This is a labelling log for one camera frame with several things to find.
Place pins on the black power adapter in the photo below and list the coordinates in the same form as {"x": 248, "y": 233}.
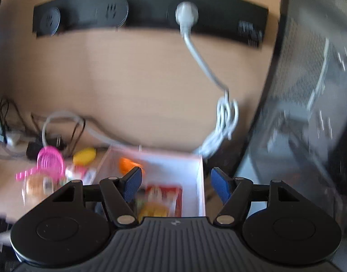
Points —
{"x": 34, "y": 147}

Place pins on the black computer case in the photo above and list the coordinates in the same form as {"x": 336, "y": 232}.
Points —
{"x": 306, "y": 96}

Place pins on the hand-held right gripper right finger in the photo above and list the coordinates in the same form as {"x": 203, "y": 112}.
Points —
{"x": 220, "y": 187}

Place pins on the pink cardboard box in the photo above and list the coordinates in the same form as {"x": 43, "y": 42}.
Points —
{"x": 173, "y": 172}

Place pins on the yellow toy corn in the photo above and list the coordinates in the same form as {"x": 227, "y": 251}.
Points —
{"x": 84, "y": 155}

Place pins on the white power strip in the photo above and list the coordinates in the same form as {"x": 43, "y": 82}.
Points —
{"x": 13, "y": 140}

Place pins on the black socket panel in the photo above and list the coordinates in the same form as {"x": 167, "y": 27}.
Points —
{"x": 150, "y": 15}

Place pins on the orange toy vegetable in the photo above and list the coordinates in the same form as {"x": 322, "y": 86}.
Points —
{"x": 128, "y": 165}

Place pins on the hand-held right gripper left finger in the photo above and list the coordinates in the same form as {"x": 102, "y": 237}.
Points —
{"x": 132, "y": 185}

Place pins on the red snack packet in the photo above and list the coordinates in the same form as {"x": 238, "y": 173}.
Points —
{"x": 173, "y": 195}

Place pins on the pink plastic toy strainer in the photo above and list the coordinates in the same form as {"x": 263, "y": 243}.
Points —
{"x": 50, "y": 160}

